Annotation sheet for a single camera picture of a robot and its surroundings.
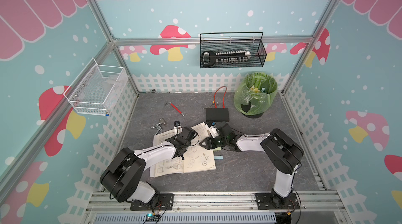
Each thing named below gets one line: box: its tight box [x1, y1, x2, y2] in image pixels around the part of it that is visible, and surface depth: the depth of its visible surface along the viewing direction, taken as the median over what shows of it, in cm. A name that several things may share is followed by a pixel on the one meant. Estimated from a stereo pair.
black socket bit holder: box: [202, 50, 252, 67], surface depth 91 cm
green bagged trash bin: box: [233, 71, 278, 119], surface depth 96 cm
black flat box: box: [205, 107, 230, 122], surface depth 108 cm
